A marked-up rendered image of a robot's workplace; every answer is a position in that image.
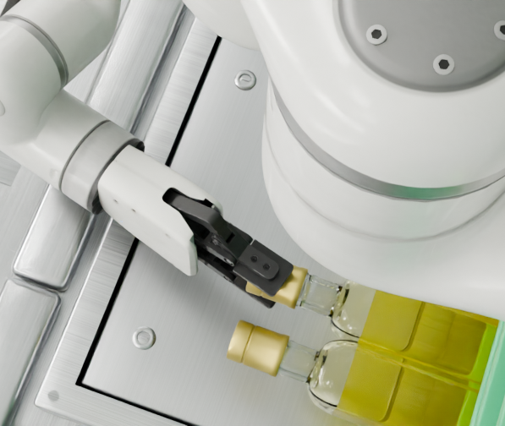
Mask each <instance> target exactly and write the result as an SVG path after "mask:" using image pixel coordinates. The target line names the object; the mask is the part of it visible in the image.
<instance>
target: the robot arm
mask: <svg viewBox="0 0 505 426"><path fill-rule="evenodd" d="M182 1H183V2H184V4H185V5H186V6H187V7H188V8H189V9H190V11H191V12H192V13H193V14H194V15H195V16H196V18H197V19H198V20H199V21H200V22H202V23H203V24H204V25H206V26H207V27H208V28H209V29H211V30H212V31H213V32H215V33H216V34H217V35H218V36H221V37H222V38H224V39H226V40H228V41H231V42H232V43H234V44H236V45H238V46H241V47H244V48H248V49H250V50H256V51H261V52H262V54H263V57H264V59H265V62H266V67H267V71H268V73H269V78H268V89H267V92H266V104H265V113H264V124H263V136H262V167H263V175H264V180H265V185H266V190H267V192H268V195H269V198H270V201H271V203H272V208H273V209H274V211H275V213H276V215H277V218H278V220H279V221H280V222H281V223H282V225H283V227H284V228H285V230H286V231H287V233H288V234H289V236H290V237H291V238H292V239H293V240H294V241H295V242H296V243H297V244H298V245H299V246H300V247H301V248H302V249H303V250H304V251H305V252H306V253H307V254H308V255H309V256H310V257H311V258H312V259H314V260H315V261H317V262H318V263H319V264H321V265H323V266H324V267H326V268H327V269H329V270H331V271H333V272H335V273H336V274H338V275H340V276H342V277H344V278H346V279H349V280H351V281H354V282H357V283H359V284H361V285H363V286H366V287H371V288H374V289H376V290H379V291H383V292H388V293H391V294H395V295H399V296H402V297H405V298H412V299H416V300H420V301H423V302H428V303H434V304H438V305H442V306H446V307H449V308H454V309H461V310H464V311H468V312H471V313H475V314H480V315H484V316H487V317H491V318H493V319H496V320H501V321H505V0H182ZM120 7H121V0H21V1H19V2H18V3H17V4H16V5H15V6H13V7H12V8H11V9H10V10H9V11H8V12H7V13H6V14H4V15H3V16H2V17H1V18H0V151H2V152H3V153H4V154H6V155H7V156H9V157H11V158H12V159H14V160H15V161H17V162H18V163H19V164H20V165H22V166H23V167H25V168H27V169H28V170H30V171H31V172H33V173H34V174H35V175H36V176H38V177H39V178H41V179H43V180H44V181H46V182H47V183H49V184H51V185H52V186H53V187H54V188H56V189H57V190H59V191H60V192H62V193H64V194H65V195H67V196H68V197H69V198H71V199H72V200H73V201H75V202H76V203H78V204H79V205H81V206H83V207H84V208H85V209H87V210H88V211H89V212H91V213H92V214H94V215H98V214H101V213H102V212H103V211H106V213H108V215H110V216H111V217H112V218H113V219H114V220H115V221H117V222H118V223H119V224H120V225H121V226H123V227H124V228H125V229H126V230H128V231H129V232H131V233H132V234H133V235H134V236H136V237H137V238H138V239H139V240H140V241H142V242H143V243H144V244H146V245H147V246H149V247H150V248H151V249H153V250H154V251H156V252H157V253H158V254H160V255H161V256H162V257H163V258H164V259H166V260H167V261H169V262H170V263H171V264H173V265H174V266H176V267H177V268H178V269H180V270H181V271H182V272H183V273H185V274H186V275H188V276H194V275H196V274H197V272H198V260H199V261H200V262H202V263H203V264H205V265H206V266H207V267H208V268H210V269H212V270H214V271H215V272H216V273H217V274H218V275H220V276H221V277H223V278H224V279H225V280H227V281H229V282H231V283H232V285H234V286H235V287H237V288H238V289H239V290H241V291H242V292H244V293H246V294H247V295H248V296H250V297H251V298H253V299H254V300H255V301H257V302H258V303H260V304H262V305H263V306H265V307H266V308H268V309H271V308H272V307H273V306H274V305H275V303H276V302H274V301H272V300H269V299H266V298H263V297H262V296H257V295H255V294H252V293H250V292H246V285H247V282H249V283H251V284H252V285H253V286H255V287H257V288H258V289H260V290H261V291H263V292H264V293H265V294H267V295H268V296H270V297H274V296H275V295H276V294H277V292H278V291H279V289H280V288H281V287H282V285H283V283H284V282H285V281H286V280H287V279H288V277H289V275H290V274H291V273H292V271H293V269H294V266H293V265H292V264H291V263H290V262H288V261H287V260H286V259H284V258H283V257H281V256H280V255H278V254H276V253H275V252H273V251H272V250H270V249H269V248H268V247H266V246H265V245H263V244H262V243H260V242H258V241H257V240H254V242H253V238H252V237H251V236H250V235H249V234H247V233H246V232H244V231H242V230H240V229H239V228H237V227H236V226H234V225H233V224H232V223H231V222H230V223H229V222H228V221H226V220H224V219H223V210H222V206H221V204H220V203H219V202H218V201H217V200H216V199H215V198H214V197H212V196H211V195H210V194H208V193H207V192H206V191H205V190H204V189H202V188H200V187H199V186H197V185H196V184H194V183H193V182H191V181H190V180H189V179H187V178H186V177H184V176H182V175H181V174H179V173H177V172H175V171H174V170H173V169H171V168H170V167H167V166H166V165H164V164H162V163H161V162H159V161H158V160H156V159H154V158H152V157H151V156H148V155H147V154H146V153H144V152H145V143H144V142H143V141H141V140H140V139H138V138H136V137H135V136H133V135H132V134H131V133H129V132H128V131H126V130H125V129H123V128H121V127H120V126H118V125H117V124H116V123H114V122H112V121H111V120H110V119H108V118H107V117H105V116H103V115H102V114H100V113H99V112H98V111H96V110H95V109H93V108H92V107H90V106H88V105H87V104H85V103H84V102H83V101H81V100H80V99H78V98H77V97H75V96H73V95H72V94H70V93H69V92H67V91H66V90H64V89H63V88H64V87H65V86H66V85H67V84H68V83H69V82H71V81H72V80H73V79H74V78H75V77H76V76H77V75H78V74H79V73H80V72H81V71H83V70H84V69H85V68H86V67H87V66H88V65H89V64H90V63H91V62H92V61H94V60H95V59H96V58H97V57H98V56H99V55H100V54H101V53H102V52H103V51H104V50H105V49H106V48H107V46H108V45H109V43H110V42H111V40H112V38H113V36H114V34H115V31H116V29H117V26H118V19H119V14H120ZM252 242H253V243H252ZM250 244H251V245H250Z"/></svg>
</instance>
